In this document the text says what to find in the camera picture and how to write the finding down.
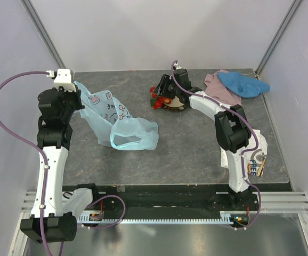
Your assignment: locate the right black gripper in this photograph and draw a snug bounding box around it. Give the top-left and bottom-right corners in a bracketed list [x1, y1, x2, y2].
[152, 74, 180, 100]

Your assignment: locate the red lychee bunch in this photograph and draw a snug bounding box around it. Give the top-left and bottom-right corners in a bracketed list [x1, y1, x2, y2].
[150, 87, 172, 109]

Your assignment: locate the light blue plastic bag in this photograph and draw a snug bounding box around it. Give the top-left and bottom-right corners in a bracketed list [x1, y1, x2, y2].
[74, 81, 159, 151]

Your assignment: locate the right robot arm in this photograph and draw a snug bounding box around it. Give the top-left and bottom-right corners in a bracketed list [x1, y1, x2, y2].
[150, 69, 252, 210]

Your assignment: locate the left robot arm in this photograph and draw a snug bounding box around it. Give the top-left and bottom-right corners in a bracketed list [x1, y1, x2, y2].
[20, 88, 100, 243]

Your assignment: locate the black round plate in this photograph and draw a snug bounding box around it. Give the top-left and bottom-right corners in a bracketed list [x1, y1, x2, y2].
[160, 97, 189, 111]

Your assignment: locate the mauve pink cloth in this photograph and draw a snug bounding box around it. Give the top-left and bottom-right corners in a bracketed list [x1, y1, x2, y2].
[204, 69, 242, 106]

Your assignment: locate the blue cloth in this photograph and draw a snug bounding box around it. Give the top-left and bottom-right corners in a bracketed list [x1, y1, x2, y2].
[217, 71, 270, 98]

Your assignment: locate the white printed t-shirt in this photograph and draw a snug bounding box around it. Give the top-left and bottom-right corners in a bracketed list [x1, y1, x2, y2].
[220, 129, 268, 177]

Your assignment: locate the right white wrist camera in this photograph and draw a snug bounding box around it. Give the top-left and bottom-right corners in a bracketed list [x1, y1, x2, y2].
[173, 63, 183, 70]

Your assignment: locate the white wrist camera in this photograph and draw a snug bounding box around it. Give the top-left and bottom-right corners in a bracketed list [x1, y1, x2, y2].
[173, 63, 183, 70]
[46, 69, 77, 92]

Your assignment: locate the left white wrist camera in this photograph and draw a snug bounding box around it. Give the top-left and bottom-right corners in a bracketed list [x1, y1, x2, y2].
[46, 69, 77, 92]

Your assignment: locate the left aluminium frame post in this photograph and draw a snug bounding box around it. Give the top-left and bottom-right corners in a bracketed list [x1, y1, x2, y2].
[20, 0, 66, 69]

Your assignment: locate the aluminium frame post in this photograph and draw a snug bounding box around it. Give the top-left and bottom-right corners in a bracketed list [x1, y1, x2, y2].
[255, 0, 303, 76]
[20, 0, 66, 69]

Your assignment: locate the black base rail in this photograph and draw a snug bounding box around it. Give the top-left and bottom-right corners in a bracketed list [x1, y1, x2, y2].
[60, 183, 258, 214]

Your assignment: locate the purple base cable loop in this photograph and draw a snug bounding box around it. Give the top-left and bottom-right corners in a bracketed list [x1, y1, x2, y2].
[82, 195, 128, 230]

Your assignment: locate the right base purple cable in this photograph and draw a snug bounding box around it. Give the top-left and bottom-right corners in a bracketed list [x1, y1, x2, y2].
[223, 183, 263, 231]

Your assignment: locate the right aluminium frame post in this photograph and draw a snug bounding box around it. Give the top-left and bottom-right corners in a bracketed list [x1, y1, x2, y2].
[255, 0, 303, 76]

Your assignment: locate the white slotted cable duct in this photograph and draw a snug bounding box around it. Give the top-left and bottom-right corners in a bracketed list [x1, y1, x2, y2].
[77, 212, 248, 226]

